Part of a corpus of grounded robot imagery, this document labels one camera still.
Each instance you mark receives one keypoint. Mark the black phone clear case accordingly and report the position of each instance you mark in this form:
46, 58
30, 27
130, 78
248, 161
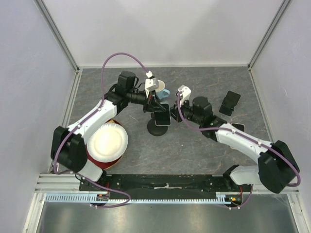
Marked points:
163, 118

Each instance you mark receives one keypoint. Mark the slotted cable duct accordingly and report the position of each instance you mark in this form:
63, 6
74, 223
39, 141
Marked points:
104, 199

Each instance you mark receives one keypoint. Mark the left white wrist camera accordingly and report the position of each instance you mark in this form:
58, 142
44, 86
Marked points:
151, 83

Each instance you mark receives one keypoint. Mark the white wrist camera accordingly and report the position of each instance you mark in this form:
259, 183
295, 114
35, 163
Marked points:
151, 83
184, 93

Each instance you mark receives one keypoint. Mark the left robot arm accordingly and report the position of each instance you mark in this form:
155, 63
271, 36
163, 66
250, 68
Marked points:
95, 138

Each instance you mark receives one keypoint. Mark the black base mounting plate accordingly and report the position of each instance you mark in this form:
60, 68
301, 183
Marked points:
171, 186

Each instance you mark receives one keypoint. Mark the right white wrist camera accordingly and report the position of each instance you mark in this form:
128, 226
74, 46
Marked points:
184, 93

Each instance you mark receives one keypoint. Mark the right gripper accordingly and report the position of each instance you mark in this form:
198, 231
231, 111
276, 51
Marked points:
176, 114

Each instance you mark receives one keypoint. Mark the black folding phone stand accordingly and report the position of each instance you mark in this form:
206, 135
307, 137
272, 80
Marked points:
229, 102

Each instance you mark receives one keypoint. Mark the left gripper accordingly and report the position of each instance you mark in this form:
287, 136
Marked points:
151, 104

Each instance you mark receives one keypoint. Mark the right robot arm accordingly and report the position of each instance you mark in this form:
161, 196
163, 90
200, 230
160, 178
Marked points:
275, 166

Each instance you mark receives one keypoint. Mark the black phone pink case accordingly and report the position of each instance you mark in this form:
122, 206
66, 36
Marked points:
238, 126

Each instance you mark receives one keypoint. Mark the light blue mug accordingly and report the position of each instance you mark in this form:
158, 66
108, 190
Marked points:
161, 91

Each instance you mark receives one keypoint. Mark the black round-base phone stand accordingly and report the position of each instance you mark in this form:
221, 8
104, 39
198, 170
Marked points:
155, 130

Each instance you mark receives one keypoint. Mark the white paper plate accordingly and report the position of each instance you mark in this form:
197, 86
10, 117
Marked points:
108, 143

